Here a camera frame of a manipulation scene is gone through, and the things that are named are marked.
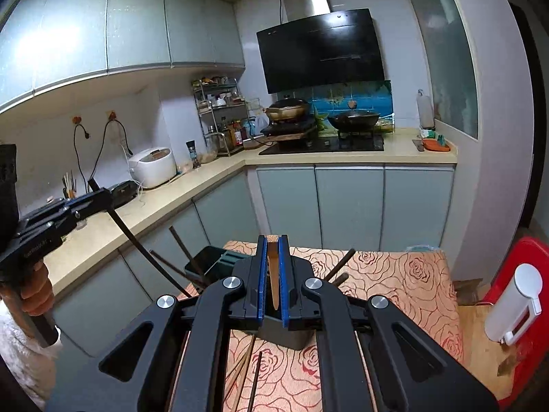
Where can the golden frying pan with lid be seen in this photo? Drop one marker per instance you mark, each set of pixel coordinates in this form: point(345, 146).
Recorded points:
point(288, 109)

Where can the red sauce bottle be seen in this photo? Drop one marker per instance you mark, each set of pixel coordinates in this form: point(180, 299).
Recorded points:
point(238, 135)

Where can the black glass cooktop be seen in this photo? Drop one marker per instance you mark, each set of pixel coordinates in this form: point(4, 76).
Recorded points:
point(326, 146)

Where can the metal spice rack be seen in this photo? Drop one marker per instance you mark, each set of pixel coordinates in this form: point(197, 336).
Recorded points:
point(218, 107)

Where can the pale green cabinets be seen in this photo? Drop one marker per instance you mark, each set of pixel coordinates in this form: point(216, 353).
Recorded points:
point(128, 25)
point(349, 206)

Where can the black wok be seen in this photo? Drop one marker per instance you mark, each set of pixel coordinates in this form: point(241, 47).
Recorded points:
point(354, 121)

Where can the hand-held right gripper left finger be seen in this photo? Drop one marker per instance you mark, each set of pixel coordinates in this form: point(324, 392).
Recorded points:
point(261, 292)

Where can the white thermos bottle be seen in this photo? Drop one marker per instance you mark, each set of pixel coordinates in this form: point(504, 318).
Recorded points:
point(510, 304)

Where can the frosted glass partition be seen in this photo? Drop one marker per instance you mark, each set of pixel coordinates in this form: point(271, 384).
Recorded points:
point(446, 51)

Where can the dark door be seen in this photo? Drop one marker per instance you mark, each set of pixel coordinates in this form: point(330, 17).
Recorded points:
point(529, 116)

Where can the pale green upper cabinets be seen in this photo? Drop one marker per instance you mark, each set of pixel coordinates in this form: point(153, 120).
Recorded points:
point(128, 25)

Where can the beige kitchen countertop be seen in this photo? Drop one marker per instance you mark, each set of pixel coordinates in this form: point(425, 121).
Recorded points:
point(171, 206)

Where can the rose patterned tablecloth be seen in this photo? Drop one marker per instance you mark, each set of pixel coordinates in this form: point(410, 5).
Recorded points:
point(386, 292)

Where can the white rice cooker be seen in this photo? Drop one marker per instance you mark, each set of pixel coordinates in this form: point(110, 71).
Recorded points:
point(152, 167)

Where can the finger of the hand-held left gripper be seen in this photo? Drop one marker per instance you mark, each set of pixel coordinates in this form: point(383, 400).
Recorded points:
point(261, 292)
point(68, 219)

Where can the dark green utensil holder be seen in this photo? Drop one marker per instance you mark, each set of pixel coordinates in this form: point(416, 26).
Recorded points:
point(281, 337)

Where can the black glass range hood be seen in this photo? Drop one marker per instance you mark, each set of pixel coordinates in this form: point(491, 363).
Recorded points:
point(321, 51)

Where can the person's left hand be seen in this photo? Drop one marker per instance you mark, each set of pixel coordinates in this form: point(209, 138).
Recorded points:
point(37, 294)

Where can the black pepper grinder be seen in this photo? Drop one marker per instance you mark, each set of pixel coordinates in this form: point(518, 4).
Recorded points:
point(194, 154)

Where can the light wooden chopstick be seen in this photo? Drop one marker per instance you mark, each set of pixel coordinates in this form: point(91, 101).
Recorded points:
point(244, 373)
point(235, 372)
point(273, 274)

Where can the pale green lower cabinets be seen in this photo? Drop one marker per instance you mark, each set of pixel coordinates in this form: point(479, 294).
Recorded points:
point(349, 206)

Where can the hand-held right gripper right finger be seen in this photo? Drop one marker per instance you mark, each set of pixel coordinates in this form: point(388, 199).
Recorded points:
point(284, 292)

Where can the jar of kitchen utensils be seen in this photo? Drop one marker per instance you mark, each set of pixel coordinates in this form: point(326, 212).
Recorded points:
point(70, 189)

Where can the person's left forearm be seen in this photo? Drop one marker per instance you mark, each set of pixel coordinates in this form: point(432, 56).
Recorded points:
point(19, 352)

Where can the orange tray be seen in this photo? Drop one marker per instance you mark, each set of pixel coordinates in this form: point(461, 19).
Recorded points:
point(435, 146)

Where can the black portable stove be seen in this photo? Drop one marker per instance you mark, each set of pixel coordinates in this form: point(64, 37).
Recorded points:
point(289, 131)

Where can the white paper towel roll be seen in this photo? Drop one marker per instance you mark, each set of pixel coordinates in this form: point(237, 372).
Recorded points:
point(425, 111)

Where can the dark wooden chopstick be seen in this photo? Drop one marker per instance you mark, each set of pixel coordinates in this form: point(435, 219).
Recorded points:
point(343, 264)
point(184, 254)
point(342, 279)
point(254, 382)
point(171, 268)
point(127, 231)

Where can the white plastic jug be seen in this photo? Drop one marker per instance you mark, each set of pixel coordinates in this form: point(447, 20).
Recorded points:
point(261, 124)

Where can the blue tile backsplash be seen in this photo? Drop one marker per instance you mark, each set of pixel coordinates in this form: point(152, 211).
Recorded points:
point(364, 96)

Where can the red plastic chair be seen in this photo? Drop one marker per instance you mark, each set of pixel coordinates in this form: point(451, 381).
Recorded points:
point(532, 253)

